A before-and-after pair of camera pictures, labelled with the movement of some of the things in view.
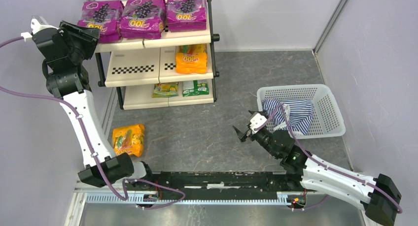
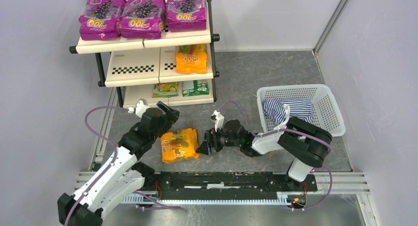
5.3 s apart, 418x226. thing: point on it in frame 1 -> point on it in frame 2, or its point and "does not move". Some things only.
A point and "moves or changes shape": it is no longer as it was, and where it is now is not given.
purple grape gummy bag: (143, 18) does not move
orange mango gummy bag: (129, 140) moves or changes shape
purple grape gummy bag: (105, 16) does not move
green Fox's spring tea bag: (165, 89) does not move
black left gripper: (80, 33) -> (163, 114)
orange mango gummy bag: (191, 58) does not move
